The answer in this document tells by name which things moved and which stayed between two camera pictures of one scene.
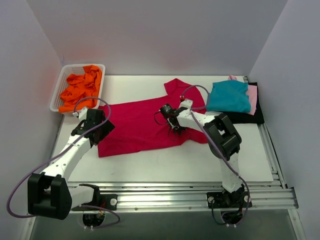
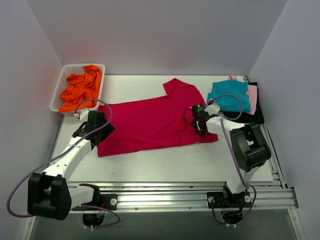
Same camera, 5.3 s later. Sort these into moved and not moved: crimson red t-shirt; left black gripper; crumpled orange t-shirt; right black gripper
Moved: right black gripper
Not moved: crumpled orange t-shirt; crimson red t-shirt; left black gripper
